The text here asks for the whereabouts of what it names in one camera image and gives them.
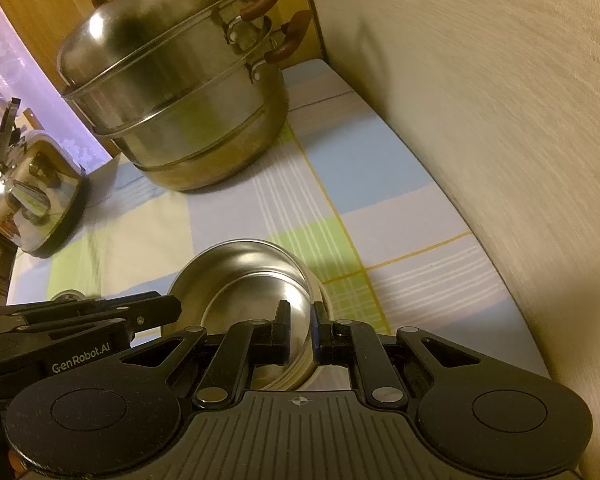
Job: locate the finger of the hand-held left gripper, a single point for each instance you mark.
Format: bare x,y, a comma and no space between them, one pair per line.
150,310

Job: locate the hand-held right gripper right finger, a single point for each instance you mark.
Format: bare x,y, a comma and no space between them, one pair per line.
321,335

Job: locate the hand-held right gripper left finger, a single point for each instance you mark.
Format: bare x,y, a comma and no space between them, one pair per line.
282,335

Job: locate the steel bowl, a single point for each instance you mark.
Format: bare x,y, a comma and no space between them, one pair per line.
240,285

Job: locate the steel kettle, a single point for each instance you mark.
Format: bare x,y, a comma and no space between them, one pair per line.
25,200

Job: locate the checked pastel tablecloth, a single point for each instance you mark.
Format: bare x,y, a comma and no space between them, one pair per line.
380,185

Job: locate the steel steamer pot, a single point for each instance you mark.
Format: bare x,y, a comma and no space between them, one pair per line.
180,110

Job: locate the lace curtain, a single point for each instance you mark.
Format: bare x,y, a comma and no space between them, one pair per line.
10,85

